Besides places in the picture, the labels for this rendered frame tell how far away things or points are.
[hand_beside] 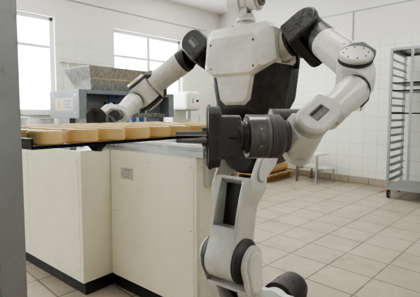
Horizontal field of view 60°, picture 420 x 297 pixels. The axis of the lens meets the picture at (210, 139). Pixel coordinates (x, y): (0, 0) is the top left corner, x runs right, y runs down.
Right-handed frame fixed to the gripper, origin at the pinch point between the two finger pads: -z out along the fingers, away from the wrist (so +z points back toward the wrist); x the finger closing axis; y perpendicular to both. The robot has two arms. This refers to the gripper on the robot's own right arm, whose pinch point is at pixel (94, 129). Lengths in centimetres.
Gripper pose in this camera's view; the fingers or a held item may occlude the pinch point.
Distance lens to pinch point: 106.6
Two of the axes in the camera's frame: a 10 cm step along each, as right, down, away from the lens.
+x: 0.1, -10.0, -0.7
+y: 9.9, 0.0, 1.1
